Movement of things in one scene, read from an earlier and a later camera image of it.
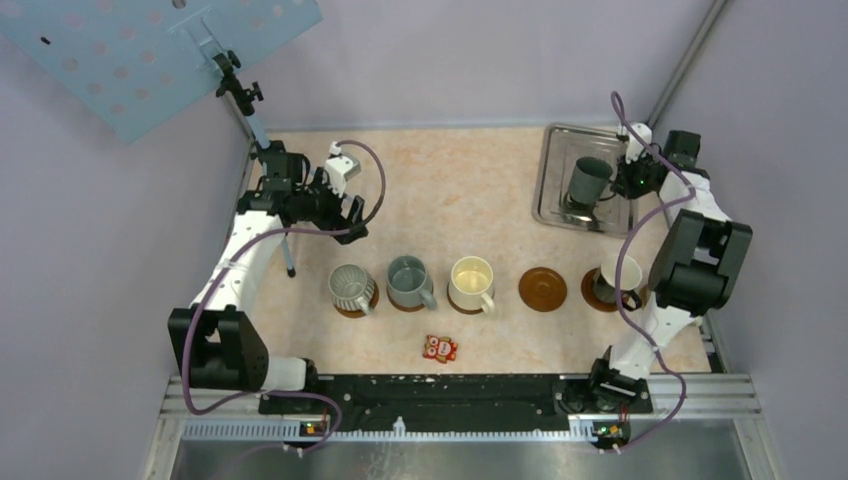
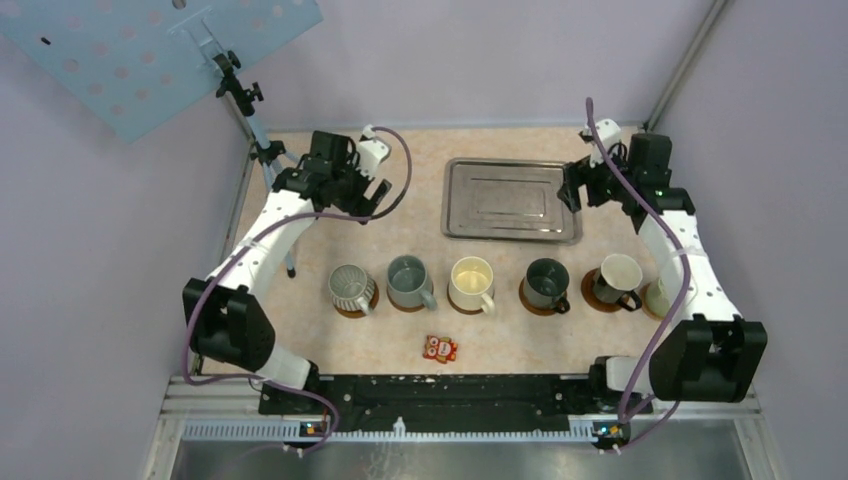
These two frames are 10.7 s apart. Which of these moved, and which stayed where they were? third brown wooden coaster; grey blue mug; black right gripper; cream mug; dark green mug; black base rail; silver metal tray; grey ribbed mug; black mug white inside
Moved: dark green mug; silver metal tray; black right gripper
Stayed: third brown wooden coaster; grey blue mug; black mug white inside; cream mug; black base rail; grey ribbed mug
